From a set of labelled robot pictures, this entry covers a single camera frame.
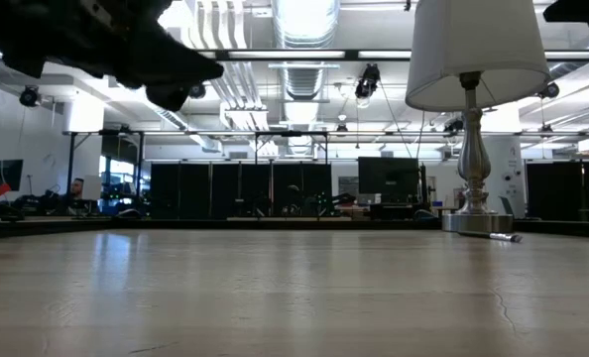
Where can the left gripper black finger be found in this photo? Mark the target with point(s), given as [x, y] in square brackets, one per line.
[165, 77]
[165, 49]

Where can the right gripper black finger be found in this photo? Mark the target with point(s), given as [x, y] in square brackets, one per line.
[577, 6]
[577, 17]

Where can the thin black makeup brush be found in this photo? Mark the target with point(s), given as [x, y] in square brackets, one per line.
[498, 237]

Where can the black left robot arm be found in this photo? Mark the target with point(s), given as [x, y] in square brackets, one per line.
[12, 30]

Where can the black background robot arm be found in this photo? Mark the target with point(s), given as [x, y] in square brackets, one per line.
[2, 212]

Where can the table lamp white shade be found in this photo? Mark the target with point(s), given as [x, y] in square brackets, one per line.
[473, 49]

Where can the black partition panels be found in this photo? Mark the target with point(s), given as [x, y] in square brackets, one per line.
[195, 188]
[554, 191]

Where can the black overhead crossbeam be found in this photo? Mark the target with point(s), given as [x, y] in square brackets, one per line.
[351, 54]

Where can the large black monitor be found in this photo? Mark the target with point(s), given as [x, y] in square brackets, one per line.
[388, 176]

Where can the black ceiling camera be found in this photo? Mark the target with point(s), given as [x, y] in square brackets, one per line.
[199, 91]
[29, 96]
[368, 80]
[550, 90]

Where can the black metal station frame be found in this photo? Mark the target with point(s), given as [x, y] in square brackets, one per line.
[291, 133]
[71, 168]

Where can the silver ventilation duct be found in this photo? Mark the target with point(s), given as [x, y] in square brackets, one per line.
[302, 82]

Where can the wall-mounted dark monitor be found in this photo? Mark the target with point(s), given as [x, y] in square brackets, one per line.
[2, 173]

